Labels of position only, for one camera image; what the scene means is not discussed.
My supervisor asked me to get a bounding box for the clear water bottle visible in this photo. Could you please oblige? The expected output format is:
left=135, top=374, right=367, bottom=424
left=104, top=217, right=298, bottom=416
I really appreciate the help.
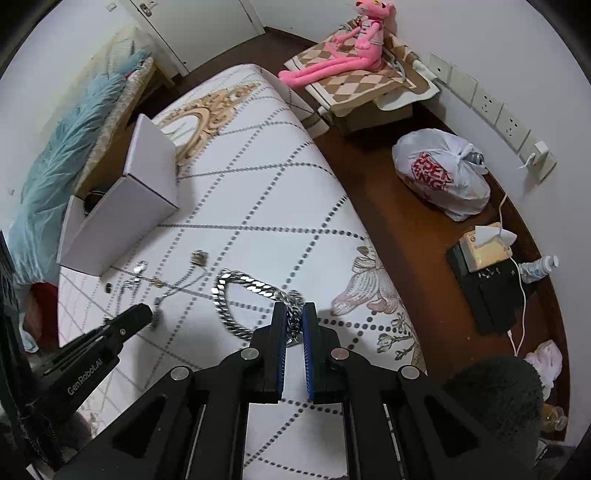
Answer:
left=517, top=255, right=560, bottom=284

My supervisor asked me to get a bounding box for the amber glass bottle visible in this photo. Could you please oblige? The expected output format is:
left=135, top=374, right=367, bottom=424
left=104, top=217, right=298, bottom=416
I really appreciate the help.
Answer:
left=538, top=404, right=569, bottom=433

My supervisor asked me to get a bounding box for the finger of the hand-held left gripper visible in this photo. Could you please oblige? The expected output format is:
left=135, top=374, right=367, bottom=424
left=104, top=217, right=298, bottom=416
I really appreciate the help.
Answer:
left=102, top=303, right=154, bottom=343

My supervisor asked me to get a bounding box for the dark round item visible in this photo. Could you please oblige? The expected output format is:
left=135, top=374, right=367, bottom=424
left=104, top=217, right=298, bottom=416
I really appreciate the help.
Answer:
left=83, top=191, right=110, bottom=214

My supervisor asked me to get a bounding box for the white cardboard box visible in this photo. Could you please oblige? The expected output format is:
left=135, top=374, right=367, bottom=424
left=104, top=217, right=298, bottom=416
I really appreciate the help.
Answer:
left=58, top=113, right=181, bottom=277

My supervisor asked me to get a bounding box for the pink cloth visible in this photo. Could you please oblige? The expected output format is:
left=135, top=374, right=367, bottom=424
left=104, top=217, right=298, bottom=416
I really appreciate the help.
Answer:
left=524, top=339, right=565, bottom=400

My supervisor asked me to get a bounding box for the beige patterned mattress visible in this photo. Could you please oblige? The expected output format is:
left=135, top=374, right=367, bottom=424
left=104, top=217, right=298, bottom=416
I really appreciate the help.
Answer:
left=74, top=56, right=160, bottom=200

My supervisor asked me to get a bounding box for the white charging cable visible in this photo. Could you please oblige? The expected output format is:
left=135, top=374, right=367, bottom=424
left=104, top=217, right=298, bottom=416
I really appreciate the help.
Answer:
left=496, top=193, right=528, bottom=357

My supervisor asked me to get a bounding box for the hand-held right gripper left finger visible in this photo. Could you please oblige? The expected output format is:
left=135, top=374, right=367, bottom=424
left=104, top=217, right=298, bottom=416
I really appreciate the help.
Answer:
left=53, top=301, right=289, bottom=480

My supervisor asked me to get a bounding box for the silver cross chain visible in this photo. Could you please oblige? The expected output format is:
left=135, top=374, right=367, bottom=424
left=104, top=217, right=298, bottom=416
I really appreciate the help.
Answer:
left=121, top=276, right=163, bottom=292

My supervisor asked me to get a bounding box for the beige tissue box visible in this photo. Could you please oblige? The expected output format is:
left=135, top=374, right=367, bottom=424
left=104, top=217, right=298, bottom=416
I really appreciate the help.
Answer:
left=464, top=222, right=519, bottom=274

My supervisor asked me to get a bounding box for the white dotted bed quilt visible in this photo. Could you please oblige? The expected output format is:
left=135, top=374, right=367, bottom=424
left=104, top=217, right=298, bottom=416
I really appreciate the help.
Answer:
left=58, top=64, right=428, bottom=480

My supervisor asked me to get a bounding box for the black box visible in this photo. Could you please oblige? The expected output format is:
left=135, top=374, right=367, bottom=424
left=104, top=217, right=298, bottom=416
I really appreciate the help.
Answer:
left=445, top=242, right=539, bottom=337

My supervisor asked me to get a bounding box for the white door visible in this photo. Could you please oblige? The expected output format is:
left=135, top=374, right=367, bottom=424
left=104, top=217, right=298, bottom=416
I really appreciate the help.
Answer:
left=124, top=0, right=267, bottom=77

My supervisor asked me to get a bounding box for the pink panther plush toy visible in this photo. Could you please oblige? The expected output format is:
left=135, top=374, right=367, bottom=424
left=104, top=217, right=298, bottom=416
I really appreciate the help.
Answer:
left=278, top=0, right=387, bottom=88

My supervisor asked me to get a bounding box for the white charger plug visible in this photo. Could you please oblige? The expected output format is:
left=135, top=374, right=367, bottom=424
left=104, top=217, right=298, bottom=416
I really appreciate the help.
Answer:
left=519, top=142, right=551, bottom=172

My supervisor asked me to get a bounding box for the thick silver chain necklace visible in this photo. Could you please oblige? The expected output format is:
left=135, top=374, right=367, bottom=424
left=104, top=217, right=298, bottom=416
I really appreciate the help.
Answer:
left=211, top=269, right=306, bottom=348

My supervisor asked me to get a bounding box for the light blue fuzzy blanket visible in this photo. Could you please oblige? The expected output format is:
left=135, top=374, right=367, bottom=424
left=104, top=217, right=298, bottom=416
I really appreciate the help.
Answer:
left=9, top=48, right=154, bottom=285

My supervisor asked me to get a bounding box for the gold ornate mirror frame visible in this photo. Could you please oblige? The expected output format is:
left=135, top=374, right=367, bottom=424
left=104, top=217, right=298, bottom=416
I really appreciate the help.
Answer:
left=159, top=83, right=262, bottom=165

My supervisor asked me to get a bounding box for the red cloth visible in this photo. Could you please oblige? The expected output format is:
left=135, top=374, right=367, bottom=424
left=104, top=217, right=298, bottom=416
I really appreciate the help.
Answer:
left=30, top=282, right=60, bottom=343

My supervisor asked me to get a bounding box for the thin silver pendant necklace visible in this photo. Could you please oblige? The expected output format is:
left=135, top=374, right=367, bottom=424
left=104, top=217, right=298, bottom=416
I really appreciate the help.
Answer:
left=150, top=249, right=209, bottom=329

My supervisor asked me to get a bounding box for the brown cardboard box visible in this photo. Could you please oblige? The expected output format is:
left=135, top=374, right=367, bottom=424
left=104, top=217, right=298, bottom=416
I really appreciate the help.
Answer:
left=330, top=99, right=414, bottom=136

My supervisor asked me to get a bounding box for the checkered blanket on box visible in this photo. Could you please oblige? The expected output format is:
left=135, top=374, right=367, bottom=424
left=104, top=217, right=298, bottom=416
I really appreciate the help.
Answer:
left=283, top=28, right=439, bottom=119

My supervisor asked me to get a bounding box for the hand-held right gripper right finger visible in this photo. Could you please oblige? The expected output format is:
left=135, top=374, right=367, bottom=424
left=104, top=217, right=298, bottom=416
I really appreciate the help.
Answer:
left=301, top=302, right=539, bottom=480

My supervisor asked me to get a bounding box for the white plastic bag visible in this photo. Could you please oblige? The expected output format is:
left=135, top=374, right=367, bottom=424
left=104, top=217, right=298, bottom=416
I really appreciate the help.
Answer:
left=392, top=129, right=491, bottom=223

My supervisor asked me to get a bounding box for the black fuzzy cushion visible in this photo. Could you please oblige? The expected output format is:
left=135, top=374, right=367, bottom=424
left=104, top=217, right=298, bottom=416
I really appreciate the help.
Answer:
left=438, top=355, right=546, bottom=463

